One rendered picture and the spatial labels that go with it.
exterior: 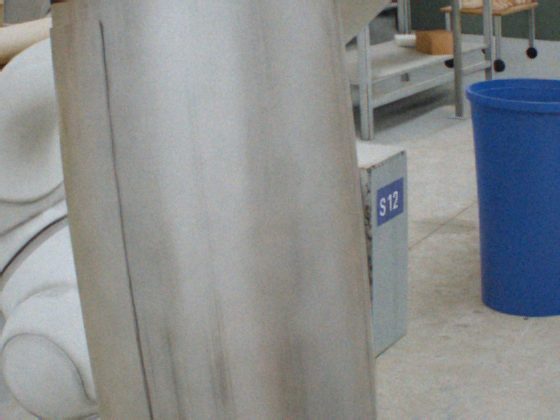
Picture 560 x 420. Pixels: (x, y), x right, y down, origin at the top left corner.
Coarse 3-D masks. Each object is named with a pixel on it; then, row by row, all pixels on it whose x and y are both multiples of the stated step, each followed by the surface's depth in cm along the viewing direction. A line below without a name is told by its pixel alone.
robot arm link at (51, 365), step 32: (64, 224) 89; (32, 256) 87; (64, 256) 87; (0, 288) 89; (32, 288) 87; (64, 288) 86; (32, 320) 83; (64, 320) 83; (0, 352) 84; (32, 352) 83; (64, 352) 82; (32, 384) 83; (64, 384) 82; (64, 416) 84; (96, 416) 86
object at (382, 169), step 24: (360, 144) 128; (360, 168) 119; (384, 168) 122; (384, 192) 122; (384, 216) 123; (384, 240) 124; (384, 264) 124; (384, 288) 125; (384, 312) 126; (384, 336) 126
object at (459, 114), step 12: (456, 0) 712; (456, 12) 714; (456, 24) 716; (456, 36) 718; (456, 48) 720; (456, 60) 722; (456, 72) 724; (456, 84) 726; (456, 96) 728; (456, 108) 730
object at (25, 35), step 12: (24, 24) 125; (36, 24) 126; (48, 24) 127; (0, 36) 120; (12, 36) 122; (24, 36) 123; (36, 36) 125; (48, 36) 127; (0, 48) 120; (12, 48) 122; (24, 48) 124
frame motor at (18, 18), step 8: (8, 0) 138; (16, 0) 137; (24, 0) 136; (32, 0) 135; (40, 0) 134; (48, 0) 133; (8, 8) 138; (16, 8) 137; (24, 8) 136; (32, 8) 135; (40, 8) 135; (48, 8) 133; (8, 16) 139; (16, 16) 137; (24, 16) 136; (32, 16) 136; (40, 16) 134; (8, 24) 138; (16, 24) 138
